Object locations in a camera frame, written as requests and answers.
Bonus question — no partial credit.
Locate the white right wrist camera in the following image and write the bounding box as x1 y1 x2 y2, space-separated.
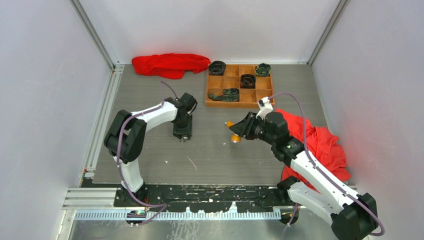
256 96 274 119

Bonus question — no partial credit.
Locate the rolled dark belt top-right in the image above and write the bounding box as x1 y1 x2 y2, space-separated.
254 63 272 77

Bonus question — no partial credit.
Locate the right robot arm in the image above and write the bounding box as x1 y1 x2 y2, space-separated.
226 111 380 240

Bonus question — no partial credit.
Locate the rolled dark belt top-left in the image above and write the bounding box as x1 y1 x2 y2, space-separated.
208 60 227 76

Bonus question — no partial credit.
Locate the rolled dark belt centre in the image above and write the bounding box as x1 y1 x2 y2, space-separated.
240 73 256 89

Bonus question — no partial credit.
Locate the perforated metal rail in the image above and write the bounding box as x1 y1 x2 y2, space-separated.
74 209 281 221

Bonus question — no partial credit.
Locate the red cloth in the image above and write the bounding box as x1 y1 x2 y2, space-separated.
276 108 351 182
131 53 211 80

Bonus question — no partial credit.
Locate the wooden compartment tray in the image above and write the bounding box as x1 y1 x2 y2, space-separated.
205 60 274 108

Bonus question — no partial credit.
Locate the red cloth at right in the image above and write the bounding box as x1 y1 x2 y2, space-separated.
276 108 351 182

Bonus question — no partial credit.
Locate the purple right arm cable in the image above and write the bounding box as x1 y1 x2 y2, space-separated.
268 92 386 237

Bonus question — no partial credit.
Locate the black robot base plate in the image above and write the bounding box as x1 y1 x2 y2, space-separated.
135 184 295 213

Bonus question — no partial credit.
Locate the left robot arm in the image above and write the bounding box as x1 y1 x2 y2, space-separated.
103 93 198 207

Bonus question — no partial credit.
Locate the red cloth at back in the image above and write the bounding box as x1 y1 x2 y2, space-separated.
131 53 211 80

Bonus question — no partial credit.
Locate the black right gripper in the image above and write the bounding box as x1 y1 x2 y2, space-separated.
230 111 276 146

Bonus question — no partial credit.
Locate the orange plastic faucet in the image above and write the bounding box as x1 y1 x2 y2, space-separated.
224 121 242 144

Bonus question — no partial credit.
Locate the dark belt lying flat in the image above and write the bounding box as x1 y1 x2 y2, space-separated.
207 88 240 102

